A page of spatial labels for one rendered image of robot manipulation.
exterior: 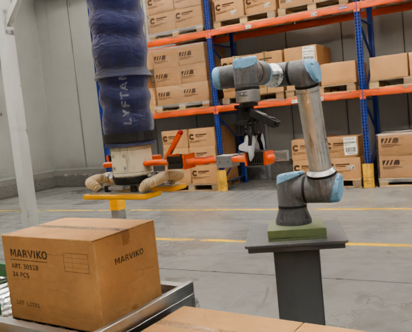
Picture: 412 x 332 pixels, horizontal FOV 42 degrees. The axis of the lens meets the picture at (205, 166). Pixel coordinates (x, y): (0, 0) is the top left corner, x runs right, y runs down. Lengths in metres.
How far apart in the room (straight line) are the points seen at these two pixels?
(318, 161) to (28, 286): 1.50
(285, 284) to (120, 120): 1.25
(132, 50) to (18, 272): 1.16
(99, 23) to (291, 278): 1.57
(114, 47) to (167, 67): 8.35
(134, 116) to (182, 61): 8.19
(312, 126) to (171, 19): 8.10
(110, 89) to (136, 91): 0.11
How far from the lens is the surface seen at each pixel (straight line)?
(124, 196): 2.15
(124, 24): 2.20
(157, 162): 2.16
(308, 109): 2.60
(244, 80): 1.93
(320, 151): 2.67
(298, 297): 2.87
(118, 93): 2.18
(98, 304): 2.31
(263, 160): 1.92
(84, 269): 2.31
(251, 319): 2.32
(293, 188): 2.77
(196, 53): 10.20
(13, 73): 5.50
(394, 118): 10.38
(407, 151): 9.01
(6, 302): 3.08
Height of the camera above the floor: 1.40
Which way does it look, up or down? 5 degrees down
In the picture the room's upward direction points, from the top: 6 degrees counter-clockwise
